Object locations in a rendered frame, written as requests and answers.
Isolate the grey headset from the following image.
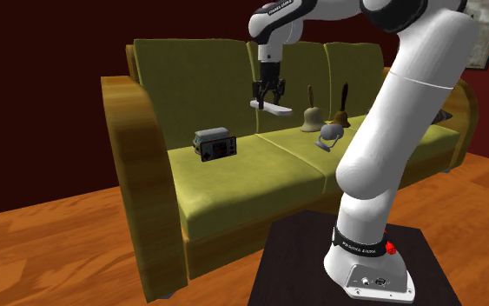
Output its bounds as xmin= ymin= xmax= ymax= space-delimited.
xmin=314 ymin=123 xmax=346 ymax=153

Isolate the grey toy van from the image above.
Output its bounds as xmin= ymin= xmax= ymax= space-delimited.
xmin=192 ymin=127 xmax=231 ymax=156

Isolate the striped brown cone object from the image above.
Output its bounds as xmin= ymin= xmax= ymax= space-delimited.
xmin=429 ymin=109 xmax=454 ymax=127

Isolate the green sofa with wooden frame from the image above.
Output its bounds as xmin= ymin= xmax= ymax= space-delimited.
xmin=101 ymin=38 xmax=480 ymax=304

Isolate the white remote control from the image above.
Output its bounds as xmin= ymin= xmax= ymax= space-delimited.
xmin=249 ymin=99 xmax=294 ymax=117

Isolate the beige hand bell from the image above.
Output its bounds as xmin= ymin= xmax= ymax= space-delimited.
xmin=300 ymin=84 xmax=327 ymax=133

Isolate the framed wall picture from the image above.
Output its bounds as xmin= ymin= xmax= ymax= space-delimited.
xmin=463 ymin=0 xmax=489 ymax=71

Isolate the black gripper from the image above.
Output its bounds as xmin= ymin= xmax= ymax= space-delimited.
xmin=252 ymin=61 xmax=287 ymax=110

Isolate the dark robot stand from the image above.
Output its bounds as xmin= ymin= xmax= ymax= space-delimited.
xmin=247 ymin=210 xmax=463 ymax=306

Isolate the black handheld game console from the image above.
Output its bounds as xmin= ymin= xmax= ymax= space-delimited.
xmin=200 ymin=136 xmax=238 ymax=163

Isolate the brown hand bell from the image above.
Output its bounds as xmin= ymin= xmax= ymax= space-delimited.
xmin=330 ymin=82 xmax=353 ymax=129

